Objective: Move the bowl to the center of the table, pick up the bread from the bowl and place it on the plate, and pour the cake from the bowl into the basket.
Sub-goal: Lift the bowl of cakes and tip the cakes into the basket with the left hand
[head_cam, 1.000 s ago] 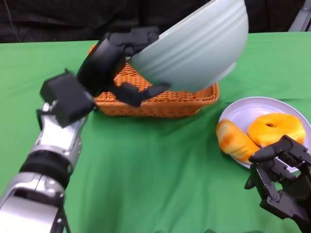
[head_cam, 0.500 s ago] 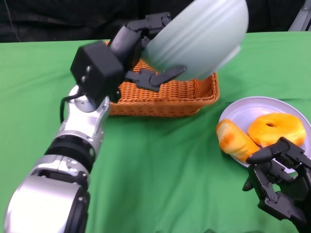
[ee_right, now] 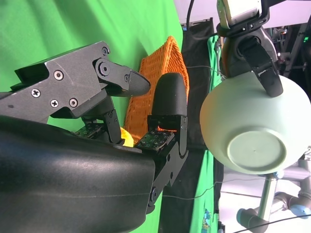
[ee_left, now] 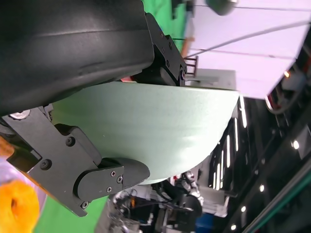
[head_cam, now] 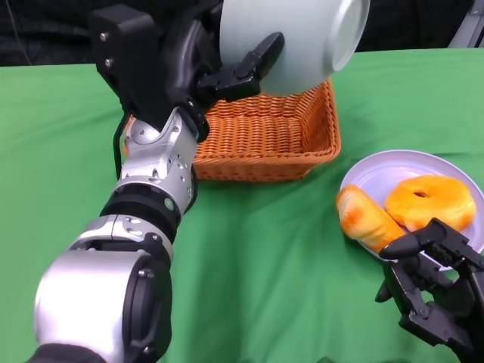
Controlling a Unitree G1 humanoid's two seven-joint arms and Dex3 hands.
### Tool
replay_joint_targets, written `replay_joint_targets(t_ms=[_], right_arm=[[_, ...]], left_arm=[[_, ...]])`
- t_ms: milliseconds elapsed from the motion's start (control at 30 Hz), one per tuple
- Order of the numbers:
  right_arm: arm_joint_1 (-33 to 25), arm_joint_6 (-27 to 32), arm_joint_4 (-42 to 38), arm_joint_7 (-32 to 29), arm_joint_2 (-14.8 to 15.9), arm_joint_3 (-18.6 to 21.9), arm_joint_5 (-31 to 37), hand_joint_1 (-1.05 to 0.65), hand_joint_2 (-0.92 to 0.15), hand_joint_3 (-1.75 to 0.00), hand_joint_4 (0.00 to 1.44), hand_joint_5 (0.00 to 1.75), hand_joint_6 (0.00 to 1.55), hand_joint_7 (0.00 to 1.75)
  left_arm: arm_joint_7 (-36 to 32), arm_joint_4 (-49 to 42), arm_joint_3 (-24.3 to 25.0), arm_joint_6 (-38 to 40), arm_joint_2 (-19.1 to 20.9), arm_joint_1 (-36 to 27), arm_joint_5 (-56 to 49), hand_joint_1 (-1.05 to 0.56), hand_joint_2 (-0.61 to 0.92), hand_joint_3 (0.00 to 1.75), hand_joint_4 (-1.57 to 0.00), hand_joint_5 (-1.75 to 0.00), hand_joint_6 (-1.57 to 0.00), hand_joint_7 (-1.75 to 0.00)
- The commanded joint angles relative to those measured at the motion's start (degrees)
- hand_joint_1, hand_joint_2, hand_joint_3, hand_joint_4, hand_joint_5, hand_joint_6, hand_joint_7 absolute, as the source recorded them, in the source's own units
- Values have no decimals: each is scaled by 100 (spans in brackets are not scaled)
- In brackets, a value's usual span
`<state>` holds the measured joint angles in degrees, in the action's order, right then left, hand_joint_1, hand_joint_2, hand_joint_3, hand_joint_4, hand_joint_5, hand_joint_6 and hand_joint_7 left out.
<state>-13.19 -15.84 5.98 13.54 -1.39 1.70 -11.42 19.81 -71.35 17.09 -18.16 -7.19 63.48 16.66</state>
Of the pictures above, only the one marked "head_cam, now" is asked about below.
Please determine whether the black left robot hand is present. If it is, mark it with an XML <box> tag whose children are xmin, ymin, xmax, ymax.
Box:
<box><xmin>87</xmin><ymin>0</ymin><xmax>285</xmax><ymax>143</ymax></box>

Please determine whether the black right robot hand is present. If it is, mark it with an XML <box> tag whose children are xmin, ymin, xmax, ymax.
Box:
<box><xmin>374</xmin><ymin>217</ymin><xmax>484</xmax><ymax>363</ymax></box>

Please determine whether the ring-shaped golden bread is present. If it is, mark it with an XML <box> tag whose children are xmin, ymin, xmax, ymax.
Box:
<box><xmin>384</xmin><ymin>175</ymin><xmax>476</xmax><ymax>232</ymax></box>

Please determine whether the long golden bread loaf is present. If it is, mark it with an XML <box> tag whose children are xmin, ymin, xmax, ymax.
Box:
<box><xmin>335</xmin><ymin>184</ymin><xmax>406</xmax><ymax>253</ymax></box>

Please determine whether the grey-green round bowl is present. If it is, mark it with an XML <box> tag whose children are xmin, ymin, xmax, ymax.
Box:
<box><xmin>218</xmin><ymin>0</ymin><xmax>371</xmax><ymax>95</ymax></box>

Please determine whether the orange wicker basket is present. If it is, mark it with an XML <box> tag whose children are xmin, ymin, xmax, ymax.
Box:
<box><xmin>123</xmin><ymin>77</ymin><xmax>342</xmax><ymax>182</ymax></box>

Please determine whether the lavender round plate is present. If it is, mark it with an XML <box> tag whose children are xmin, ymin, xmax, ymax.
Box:
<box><xmin>339</xmin><ymin>150</ymin><xmax>484</xmax><ymax>271</ymax></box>

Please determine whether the black backdrop curtain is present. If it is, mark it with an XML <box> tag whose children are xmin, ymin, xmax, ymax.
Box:
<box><xmin>0</xmin><ymin>0</ymin><xmax>470</xmax><ymax>67</ymax></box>

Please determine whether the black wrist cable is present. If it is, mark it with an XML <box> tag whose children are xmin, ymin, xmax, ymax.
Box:
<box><xmin>112</xmin><ymin>111</ymin><xmax>128</xmax><ymax>181</ymax></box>

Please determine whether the grey metal frame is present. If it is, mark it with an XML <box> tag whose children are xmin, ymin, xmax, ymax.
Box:
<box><xmin>448</xmin><ymin>0</ymin><xmax>484</xmax><ymax>50</ymax></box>

